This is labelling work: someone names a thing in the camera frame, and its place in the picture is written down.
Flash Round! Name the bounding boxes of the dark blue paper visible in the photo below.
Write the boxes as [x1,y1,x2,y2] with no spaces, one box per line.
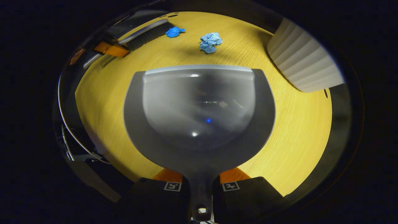
[165,26,186,38]

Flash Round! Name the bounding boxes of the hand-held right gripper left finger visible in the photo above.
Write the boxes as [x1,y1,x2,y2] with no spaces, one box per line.
[126,168,191,224]

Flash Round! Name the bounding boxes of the light blue paper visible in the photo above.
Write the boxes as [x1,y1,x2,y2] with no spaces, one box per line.
[199,32,223,54]

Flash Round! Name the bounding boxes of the grey ribbed garbage bin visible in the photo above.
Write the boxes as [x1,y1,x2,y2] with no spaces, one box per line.
[267,17,345,93]

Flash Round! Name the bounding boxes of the small grey broom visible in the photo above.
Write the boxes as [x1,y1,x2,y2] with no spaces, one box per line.
[83,19,175,69]

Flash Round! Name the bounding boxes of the grey dustpan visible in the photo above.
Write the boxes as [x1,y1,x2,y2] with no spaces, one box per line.
[123,64,276,222]

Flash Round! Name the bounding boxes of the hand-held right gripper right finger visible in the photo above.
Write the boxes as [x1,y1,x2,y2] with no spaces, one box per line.
[213,167,284,224]

